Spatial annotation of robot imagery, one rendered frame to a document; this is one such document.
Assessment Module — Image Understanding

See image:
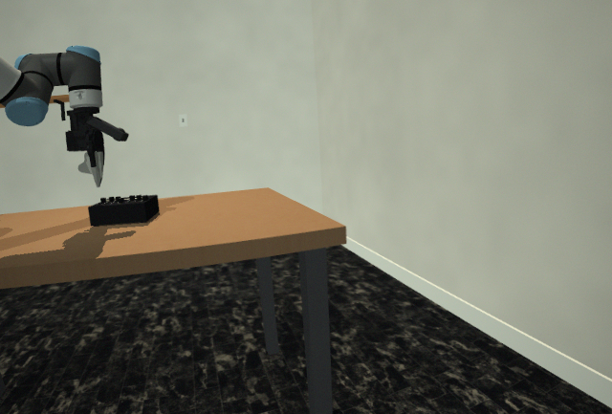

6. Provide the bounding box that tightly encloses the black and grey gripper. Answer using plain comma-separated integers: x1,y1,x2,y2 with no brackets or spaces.
66,107,105,187

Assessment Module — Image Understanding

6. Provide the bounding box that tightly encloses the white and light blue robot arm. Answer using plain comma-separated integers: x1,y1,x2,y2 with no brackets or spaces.
0,46,129,142

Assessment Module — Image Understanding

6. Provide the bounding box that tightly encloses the black lighting desk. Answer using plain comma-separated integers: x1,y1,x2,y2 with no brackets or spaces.
88,195,159,227

